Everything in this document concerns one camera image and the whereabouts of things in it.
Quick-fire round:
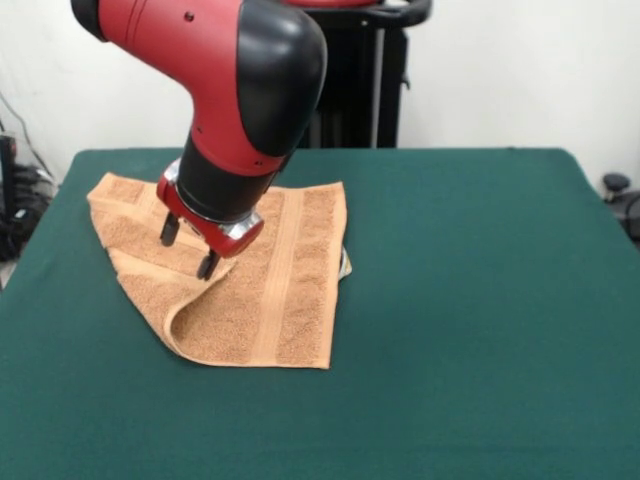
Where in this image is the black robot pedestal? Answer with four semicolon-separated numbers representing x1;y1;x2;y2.
284;0;434;150

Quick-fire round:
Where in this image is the dark green table cloth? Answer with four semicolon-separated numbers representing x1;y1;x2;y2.
0;147;640;480

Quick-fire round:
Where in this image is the tan terry towel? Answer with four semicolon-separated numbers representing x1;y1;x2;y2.
86;172;354;371

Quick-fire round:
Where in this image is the black box with red light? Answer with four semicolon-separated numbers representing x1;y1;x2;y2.
0;133;19;221

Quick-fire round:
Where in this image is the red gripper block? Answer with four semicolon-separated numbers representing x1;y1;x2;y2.
156;158;266;281

